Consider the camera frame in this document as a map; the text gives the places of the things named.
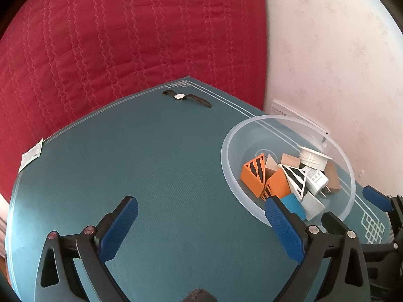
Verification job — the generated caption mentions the white paper leaflet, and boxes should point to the white paper leaflet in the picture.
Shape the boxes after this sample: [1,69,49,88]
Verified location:
[18,139,43,172]

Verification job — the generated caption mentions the long brown wooden block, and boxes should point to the long brown wooden block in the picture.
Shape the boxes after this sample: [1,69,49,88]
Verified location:
[324,160,340,193]

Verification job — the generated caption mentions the clear plastic bowl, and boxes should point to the clear plastic bowl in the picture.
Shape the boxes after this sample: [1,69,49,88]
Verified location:
[221,115,356,226]

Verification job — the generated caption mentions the white marbled wedge block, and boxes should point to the white marbled wedge block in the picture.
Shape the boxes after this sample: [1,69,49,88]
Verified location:
[279,164,307,202]

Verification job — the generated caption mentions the black wristwatch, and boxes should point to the black wristwatch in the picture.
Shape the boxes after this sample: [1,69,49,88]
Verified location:
[162,89,212,108]

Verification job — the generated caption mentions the blue wedge block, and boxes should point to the blue wedge block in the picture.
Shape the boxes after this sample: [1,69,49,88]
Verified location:
[280,193,306,221]

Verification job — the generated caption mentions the large orange striped wedge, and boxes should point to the large orange striped wedge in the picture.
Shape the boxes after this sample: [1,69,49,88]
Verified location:
[241,154,266,198]

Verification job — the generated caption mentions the grey white wedge block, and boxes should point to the grey white wedge block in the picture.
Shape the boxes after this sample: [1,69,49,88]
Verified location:
[300,192,325,221]

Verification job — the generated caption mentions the white power adapter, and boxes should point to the white power adapter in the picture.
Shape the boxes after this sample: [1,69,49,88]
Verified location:
[302,166,329,196]

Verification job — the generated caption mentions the tan wooden wedge block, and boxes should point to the tan wooden wedge block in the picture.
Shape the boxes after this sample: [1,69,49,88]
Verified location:
[265,154,279,179]

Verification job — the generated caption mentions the red quilted blanket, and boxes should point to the red quilted blanket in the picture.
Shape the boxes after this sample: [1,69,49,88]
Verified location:
[1,0,267,199]

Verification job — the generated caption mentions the orange block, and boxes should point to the orange block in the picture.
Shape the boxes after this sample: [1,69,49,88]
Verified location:
[260,169,291,201]

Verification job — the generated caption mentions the green table mat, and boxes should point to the green table mat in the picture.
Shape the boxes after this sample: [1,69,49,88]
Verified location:
[6,77,390,301]

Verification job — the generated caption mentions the white stacked plates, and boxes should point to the white stacked plates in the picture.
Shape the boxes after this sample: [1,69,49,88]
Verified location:
[298,145,333,171]

